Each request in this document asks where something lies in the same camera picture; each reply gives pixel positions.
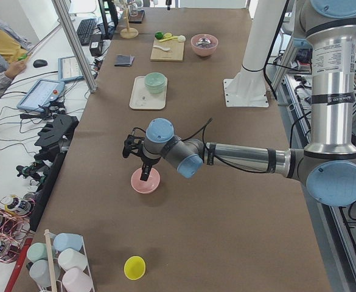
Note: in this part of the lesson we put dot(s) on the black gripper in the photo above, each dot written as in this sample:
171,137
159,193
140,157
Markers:
147,163

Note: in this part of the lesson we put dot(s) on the small pink bowl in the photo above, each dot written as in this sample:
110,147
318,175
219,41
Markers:
148,186

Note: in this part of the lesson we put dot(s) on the white ceramic spoon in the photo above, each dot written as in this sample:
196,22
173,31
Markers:
164,49

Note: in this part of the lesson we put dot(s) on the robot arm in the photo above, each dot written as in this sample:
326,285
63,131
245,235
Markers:
327,164

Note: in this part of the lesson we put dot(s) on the large pink bowl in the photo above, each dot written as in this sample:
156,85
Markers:
204,51

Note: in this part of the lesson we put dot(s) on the cream serving tray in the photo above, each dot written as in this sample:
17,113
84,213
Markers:
141,99

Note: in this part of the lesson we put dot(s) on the stacked green bowls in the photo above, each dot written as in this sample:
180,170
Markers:
155,82

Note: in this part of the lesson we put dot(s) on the black gripper stand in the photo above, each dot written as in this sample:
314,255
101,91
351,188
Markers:
53,140

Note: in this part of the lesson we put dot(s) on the grey folded cloth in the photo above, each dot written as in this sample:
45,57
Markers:
124,60

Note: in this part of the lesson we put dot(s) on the blue cup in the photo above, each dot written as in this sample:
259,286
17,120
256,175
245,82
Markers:
64,241

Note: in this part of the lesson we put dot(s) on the wooden cup rack pole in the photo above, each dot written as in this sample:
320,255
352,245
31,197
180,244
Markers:
50,260

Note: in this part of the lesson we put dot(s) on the white cup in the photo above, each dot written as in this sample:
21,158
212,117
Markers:
70,258

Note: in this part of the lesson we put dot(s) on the wooden cutting board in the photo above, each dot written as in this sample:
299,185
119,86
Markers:
171,51

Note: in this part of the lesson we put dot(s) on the blue teach pendant tablet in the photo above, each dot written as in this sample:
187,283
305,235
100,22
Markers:
42,93

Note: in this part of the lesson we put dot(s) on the pink cup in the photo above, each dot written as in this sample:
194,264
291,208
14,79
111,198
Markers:
76,280

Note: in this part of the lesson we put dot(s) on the yellow plastic knife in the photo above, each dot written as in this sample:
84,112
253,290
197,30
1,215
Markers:
169,38

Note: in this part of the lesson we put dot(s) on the green lime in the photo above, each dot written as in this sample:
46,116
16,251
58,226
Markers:
159,35

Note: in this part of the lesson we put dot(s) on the black power adapter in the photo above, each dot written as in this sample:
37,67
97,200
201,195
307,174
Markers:
96,45

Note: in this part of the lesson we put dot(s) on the green cup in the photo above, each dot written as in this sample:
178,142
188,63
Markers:
37,251

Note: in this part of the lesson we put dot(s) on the wooden mug tree stand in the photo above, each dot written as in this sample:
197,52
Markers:
128,32

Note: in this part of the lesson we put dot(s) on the metal ice scoop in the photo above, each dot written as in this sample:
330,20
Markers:
203,42

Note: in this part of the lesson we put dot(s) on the grey cup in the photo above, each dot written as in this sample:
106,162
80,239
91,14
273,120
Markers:
39,272

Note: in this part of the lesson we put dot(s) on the black computer mouse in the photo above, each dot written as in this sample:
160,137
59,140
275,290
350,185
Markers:
39,63

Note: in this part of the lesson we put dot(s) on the black tray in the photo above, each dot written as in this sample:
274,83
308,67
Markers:
136,18

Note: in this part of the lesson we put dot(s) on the black keyboard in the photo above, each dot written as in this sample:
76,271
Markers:
84,30

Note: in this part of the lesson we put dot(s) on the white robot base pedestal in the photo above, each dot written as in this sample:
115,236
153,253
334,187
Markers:
248,88

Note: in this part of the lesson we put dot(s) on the aluminium frame post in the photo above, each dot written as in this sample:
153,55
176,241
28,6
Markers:
65,21

